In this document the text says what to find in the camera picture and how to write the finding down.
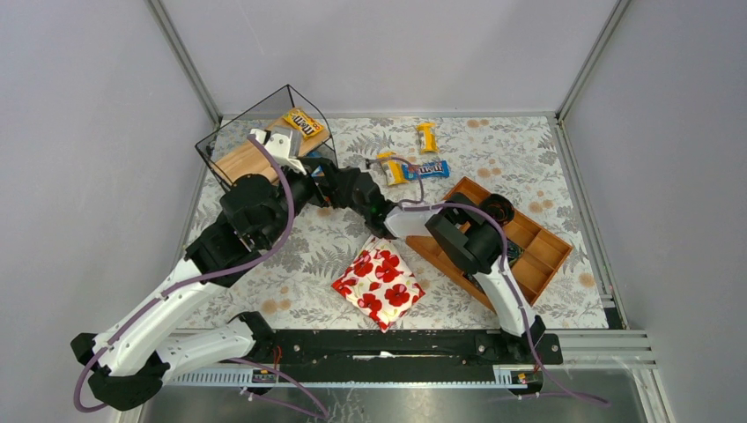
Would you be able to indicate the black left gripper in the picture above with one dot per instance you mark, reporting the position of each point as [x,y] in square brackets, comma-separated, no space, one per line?
[318,179]

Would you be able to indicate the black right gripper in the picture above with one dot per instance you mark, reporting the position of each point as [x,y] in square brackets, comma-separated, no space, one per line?
[347,186]

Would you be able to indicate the yellow candy bar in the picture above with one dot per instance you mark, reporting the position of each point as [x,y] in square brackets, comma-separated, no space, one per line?
[393,169]
[429,144]

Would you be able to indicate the yellow m&m candy bag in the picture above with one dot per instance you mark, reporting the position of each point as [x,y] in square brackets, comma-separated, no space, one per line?
[303,122]

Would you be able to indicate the blue m&m candy bag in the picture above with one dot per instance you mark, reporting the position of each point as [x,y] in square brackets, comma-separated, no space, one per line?
[435,169]

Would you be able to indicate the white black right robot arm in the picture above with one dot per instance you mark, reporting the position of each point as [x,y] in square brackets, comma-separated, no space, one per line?
[463,239]

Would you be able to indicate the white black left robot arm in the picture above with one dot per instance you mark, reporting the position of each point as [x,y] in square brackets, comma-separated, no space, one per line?
[128,364]

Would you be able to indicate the red poppy folded cloth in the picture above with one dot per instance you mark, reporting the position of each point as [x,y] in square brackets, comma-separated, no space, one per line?
[379,283]

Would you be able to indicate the brown wooden divided tray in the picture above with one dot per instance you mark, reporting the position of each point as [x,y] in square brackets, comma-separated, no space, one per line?
[541,254]

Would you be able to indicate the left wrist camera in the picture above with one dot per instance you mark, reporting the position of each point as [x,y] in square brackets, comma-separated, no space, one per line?
[283,144]

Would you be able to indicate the black wire wooden shelf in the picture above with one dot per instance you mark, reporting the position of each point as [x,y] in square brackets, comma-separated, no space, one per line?
[227,153]

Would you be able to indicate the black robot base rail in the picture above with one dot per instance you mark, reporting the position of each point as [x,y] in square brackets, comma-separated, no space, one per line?
[397,355]

